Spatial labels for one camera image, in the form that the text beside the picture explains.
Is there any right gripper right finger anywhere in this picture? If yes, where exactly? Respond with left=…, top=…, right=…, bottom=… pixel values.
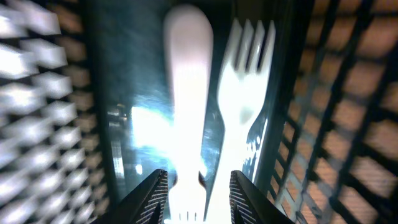
left=229, top=170, right=294, bottom=224

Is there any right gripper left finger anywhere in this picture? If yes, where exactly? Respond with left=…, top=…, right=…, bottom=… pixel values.
left=91, top=169, right=169, bottom=224

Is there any white fork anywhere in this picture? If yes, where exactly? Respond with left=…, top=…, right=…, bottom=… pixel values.
left=205, top=20, right=276, bottom=223
left=164, top=4, right=213, bottom=223

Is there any black plastic basket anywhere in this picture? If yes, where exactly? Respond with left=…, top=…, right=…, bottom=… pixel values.
left=52, top=1, right=397, bottom=223

